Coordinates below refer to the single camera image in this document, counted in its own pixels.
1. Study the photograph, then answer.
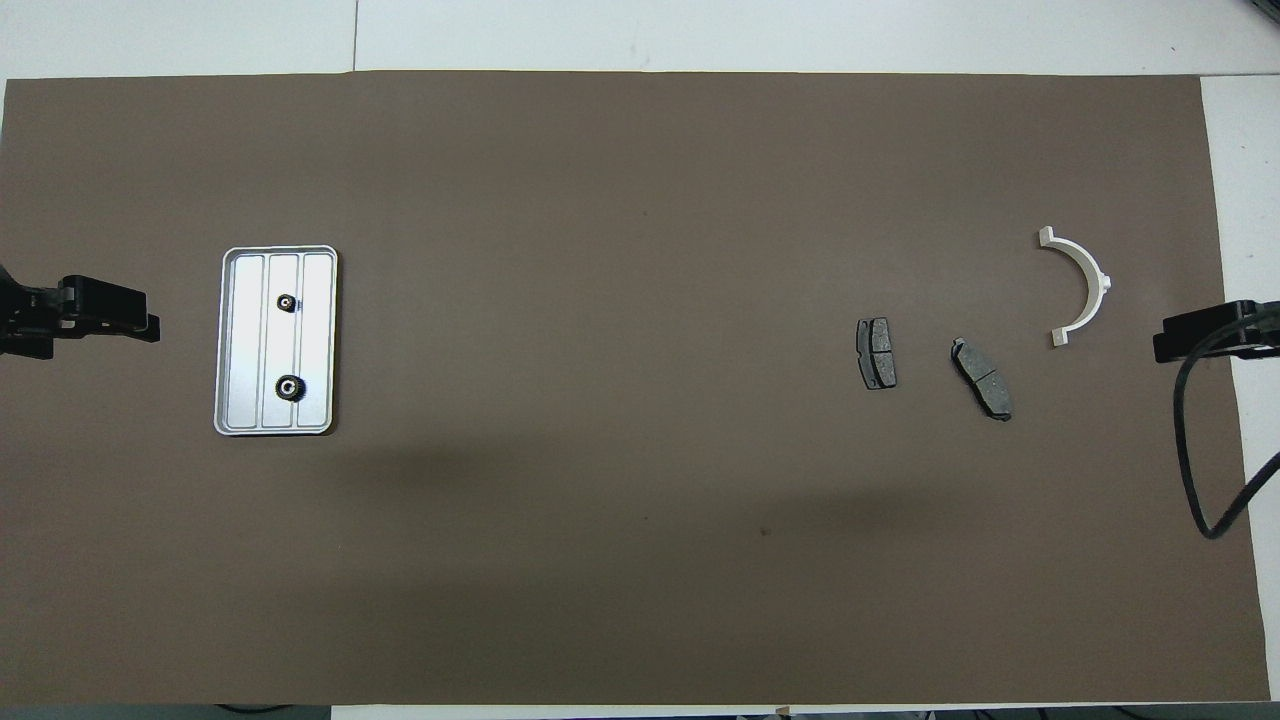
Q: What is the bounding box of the brown table mat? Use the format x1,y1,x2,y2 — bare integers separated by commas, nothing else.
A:
0,70,1271,707

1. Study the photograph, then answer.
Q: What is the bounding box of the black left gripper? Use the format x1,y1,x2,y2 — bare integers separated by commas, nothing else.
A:
0,265,161,361

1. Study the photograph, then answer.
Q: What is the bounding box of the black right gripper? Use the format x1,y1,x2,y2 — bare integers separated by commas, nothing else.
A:
1153,300,1280,364

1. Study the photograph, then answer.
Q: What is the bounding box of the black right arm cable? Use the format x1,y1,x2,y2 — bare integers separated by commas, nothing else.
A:
1174,300,1280,541

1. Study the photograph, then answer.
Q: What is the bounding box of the silver metal tray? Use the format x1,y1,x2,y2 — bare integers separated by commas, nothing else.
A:
213,245,339,437

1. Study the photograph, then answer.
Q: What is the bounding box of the small rectangular brake pad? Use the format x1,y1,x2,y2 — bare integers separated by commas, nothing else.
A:
855,317,898,391

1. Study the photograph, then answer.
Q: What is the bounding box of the large grey brake pad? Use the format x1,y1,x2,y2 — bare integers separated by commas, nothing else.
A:
949,337,1014,423

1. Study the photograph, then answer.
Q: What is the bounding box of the white half-ring clamp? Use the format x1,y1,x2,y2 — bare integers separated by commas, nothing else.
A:
1037,227,1113,348

